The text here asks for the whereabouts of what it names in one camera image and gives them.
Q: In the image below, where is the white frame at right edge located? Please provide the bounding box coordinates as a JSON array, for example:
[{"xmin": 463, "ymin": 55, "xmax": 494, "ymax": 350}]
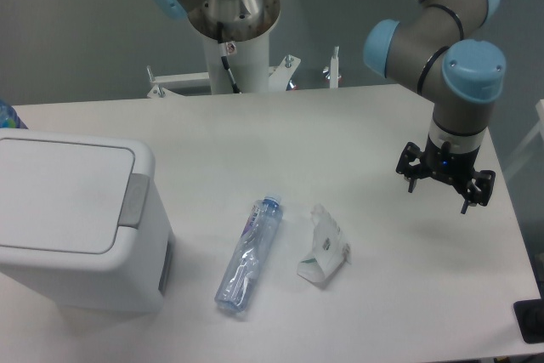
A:
[{"xmin": 503, "ymin": 99, "xmax": 543, "ymax": 182}]

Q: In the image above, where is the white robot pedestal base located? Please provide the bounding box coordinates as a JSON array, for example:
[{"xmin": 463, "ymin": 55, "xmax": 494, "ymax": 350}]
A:
[{"xmin": 146, "ymin": 0, "xmax": 344, "ymax": 99}]

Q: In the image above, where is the crumpled white plastic wrapper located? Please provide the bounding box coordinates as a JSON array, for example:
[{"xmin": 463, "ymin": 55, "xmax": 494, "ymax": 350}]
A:
[{"xmin": 297, "ymin": 204, "xmax": 352, "ymax": 287}]

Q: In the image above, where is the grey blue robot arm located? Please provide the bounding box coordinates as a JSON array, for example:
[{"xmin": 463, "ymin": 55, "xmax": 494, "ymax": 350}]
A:
[{"xmin": 154, "ymin": 0, "xmax": 507, "ymax": 207}]

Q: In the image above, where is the white plastic trash can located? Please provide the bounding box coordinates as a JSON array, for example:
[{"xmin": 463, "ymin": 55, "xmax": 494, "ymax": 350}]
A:
[{"xmin": 1, "ymin": 128, "xmax": 175, "ymax": 313}]

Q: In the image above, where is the crushed clear plastic bottle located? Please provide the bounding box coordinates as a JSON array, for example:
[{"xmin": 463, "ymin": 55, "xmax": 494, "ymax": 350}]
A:
[{"xmin": 214, "ymin": 195, "xmax": 283, "ymax": 314}]

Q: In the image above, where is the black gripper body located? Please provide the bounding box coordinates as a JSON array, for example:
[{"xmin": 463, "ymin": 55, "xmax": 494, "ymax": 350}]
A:
[{"xmin": 419, "ymin": 139, "xmax": 479, "ymax": 194}]

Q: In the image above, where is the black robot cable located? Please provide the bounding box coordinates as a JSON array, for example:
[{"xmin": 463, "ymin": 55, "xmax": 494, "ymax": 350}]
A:
[{"xmin": 215, "ymin": 20, "xmax": 243, "ymax": 95}]

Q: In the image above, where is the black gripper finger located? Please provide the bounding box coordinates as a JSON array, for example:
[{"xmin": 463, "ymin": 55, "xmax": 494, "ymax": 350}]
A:
[
  {"xmin": 461, "ymin": 170, "xmax": 496, "ymax": 214},
  {"xmin": 395, "ymin": 142, "xmax": 429, "ymax": 193}
]

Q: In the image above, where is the black box at table edge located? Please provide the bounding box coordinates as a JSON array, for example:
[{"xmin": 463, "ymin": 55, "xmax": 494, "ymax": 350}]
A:
[{"xmin": 513, "ymin": 298, "xmax": 543, "ymax": 344}]

